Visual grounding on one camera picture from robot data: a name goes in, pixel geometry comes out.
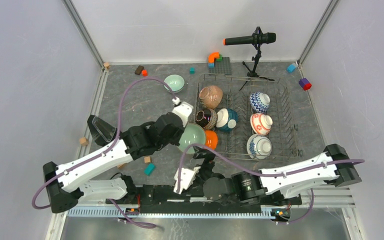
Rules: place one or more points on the teal block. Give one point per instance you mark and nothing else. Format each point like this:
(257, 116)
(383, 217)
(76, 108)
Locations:
(149, 169)

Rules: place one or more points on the mint green flower bowl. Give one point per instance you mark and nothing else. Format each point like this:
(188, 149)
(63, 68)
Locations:
(193, 134)

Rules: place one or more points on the orange bowl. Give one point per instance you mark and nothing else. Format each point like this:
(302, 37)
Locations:
(211, 139)

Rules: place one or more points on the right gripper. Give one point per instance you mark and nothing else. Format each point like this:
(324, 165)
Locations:
(201, 153)

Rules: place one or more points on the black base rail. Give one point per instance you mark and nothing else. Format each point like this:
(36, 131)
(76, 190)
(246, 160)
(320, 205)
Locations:
(161, 199)

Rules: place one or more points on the brown block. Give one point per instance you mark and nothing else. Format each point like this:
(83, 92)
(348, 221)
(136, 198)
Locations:
(139, 70)

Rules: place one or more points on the orange curved block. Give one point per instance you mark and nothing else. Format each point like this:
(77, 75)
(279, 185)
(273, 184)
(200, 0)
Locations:
(213, 57)

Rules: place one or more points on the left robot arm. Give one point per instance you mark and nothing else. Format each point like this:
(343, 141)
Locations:
(68, 184)

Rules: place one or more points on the pink speckled bowl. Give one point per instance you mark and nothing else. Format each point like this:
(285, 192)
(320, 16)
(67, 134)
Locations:
(210, 96)

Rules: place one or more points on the green block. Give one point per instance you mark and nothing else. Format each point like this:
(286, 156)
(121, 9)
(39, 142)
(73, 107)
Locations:
(219, 58)

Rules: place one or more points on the wooden cube at wall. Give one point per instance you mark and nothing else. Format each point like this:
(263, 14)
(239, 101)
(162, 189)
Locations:
(83, 141)

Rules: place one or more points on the black microphone tripod stand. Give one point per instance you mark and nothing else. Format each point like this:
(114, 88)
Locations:
(251, 73)

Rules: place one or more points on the blue floral white bowl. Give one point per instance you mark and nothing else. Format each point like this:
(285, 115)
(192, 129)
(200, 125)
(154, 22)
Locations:
(258, 147)

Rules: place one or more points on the pale green ribbed bowl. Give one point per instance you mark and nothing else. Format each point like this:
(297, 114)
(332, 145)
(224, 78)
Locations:
(175, 82)

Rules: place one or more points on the red and white bowl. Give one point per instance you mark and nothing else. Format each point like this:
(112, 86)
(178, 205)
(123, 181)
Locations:
(261, 123)

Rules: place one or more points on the wooden cube in corner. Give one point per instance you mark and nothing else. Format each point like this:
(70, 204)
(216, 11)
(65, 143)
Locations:
(106, 65)

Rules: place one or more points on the black microphone orange tip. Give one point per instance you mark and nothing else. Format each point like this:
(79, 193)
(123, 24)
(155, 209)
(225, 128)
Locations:
(250, 39)

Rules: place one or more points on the tan wooden brick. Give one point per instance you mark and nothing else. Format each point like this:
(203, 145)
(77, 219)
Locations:
(121, 165)

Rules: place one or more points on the red orange small block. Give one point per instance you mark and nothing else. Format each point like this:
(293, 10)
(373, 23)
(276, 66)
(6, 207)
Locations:
(144, 73)

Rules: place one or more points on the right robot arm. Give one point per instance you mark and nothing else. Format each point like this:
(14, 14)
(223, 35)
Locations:
(276, 186)

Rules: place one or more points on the blue zigzag pattern bowl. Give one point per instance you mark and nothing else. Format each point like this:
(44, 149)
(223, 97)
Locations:
(260, 102)

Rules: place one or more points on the grey building block baseplate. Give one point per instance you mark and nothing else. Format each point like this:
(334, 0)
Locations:
(220, 67)

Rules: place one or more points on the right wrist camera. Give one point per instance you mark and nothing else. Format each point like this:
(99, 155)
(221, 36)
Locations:
(184, 180)

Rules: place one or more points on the light blue block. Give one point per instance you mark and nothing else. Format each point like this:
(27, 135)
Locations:
(292, 67)

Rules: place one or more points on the dark brown patterned bowl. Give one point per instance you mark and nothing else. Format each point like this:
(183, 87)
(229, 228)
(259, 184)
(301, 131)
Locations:
(206, 118)

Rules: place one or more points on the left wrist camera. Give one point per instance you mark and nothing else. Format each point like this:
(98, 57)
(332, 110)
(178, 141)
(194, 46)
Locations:
(182, 109)

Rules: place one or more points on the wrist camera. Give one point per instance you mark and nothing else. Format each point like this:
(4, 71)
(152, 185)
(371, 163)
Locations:
(184, 180)
(182, 109)

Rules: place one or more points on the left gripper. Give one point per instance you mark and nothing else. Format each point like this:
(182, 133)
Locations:
(176, 140)

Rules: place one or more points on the purple and red block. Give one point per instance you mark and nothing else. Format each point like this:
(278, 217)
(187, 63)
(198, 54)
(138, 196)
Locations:
(305, 84)

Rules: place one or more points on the teal and white bowl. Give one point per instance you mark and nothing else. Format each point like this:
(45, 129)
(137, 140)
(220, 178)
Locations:
(227, 119)

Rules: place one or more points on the grey wire dish rack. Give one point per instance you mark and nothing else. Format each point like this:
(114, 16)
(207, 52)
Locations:
(236, 96)

